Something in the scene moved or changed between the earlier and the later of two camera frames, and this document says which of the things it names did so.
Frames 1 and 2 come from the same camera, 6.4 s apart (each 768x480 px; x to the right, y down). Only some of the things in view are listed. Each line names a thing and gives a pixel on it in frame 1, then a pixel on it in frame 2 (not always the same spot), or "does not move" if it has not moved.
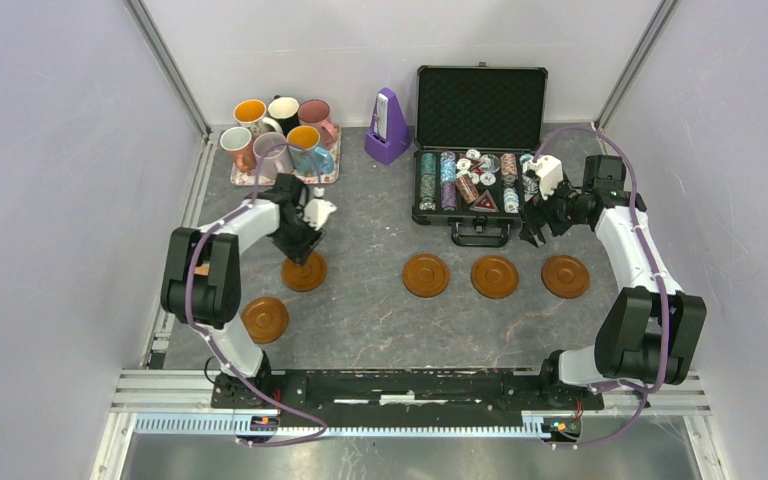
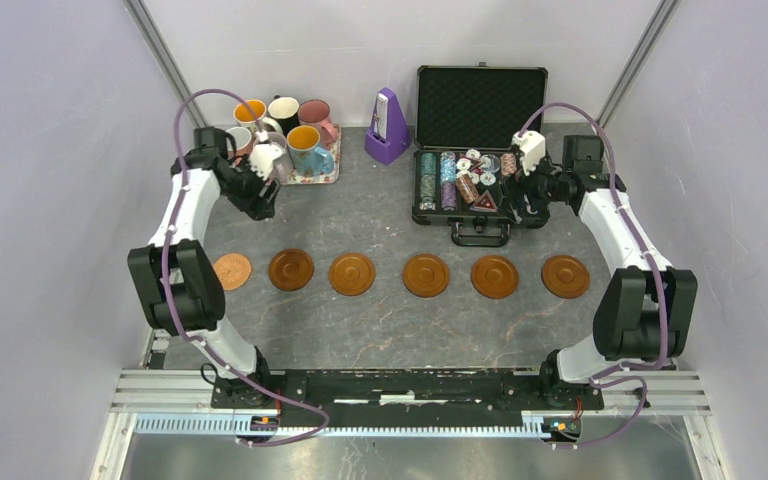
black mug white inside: [286, 111] does not move
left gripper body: [298, 241] → [244, 189]
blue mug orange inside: [309, 160] does not move
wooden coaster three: [304, 277] → [352, 273]
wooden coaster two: [494, 277] does not move
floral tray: [240, 178] does not move
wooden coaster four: [426, 275] does not move
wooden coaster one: [265, 320] → [290, 269]
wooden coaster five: [565, 276] does not move
